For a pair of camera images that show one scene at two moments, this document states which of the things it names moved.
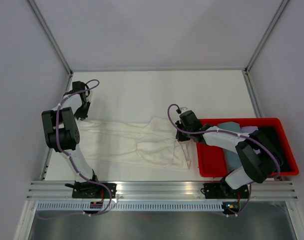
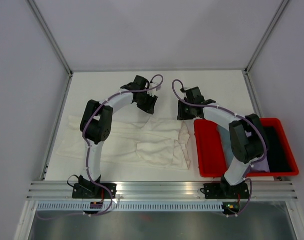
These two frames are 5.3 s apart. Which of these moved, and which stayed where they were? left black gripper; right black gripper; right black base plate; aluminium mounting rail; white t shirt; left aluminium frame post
Moved: left black gripper; right black gripper
Stayed: left aluminium frame post; white t shirt; aluminium mounting rail; right black base plate
